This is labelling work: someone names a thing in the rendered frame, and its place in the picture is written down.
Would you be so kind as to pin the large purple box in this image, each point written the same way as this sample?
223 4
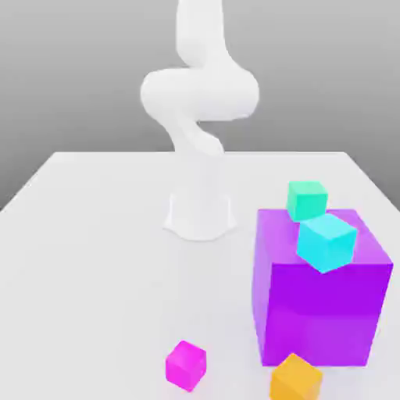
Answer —
322 312

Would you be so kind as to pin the small green cube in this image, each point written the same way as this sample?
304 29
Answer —
307 201

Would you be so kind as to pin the small cyan cube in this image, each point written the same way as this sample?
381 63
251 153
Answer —
326 243

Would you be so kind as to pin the small orange cube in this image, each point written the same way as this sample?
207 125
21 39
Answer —
293 379

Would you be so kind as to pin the small magenta cube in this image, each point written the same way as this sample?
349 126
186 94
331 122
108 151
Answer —
186 365

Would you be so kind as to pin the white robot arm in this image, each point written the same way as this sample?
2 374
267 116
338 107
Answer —
200 93

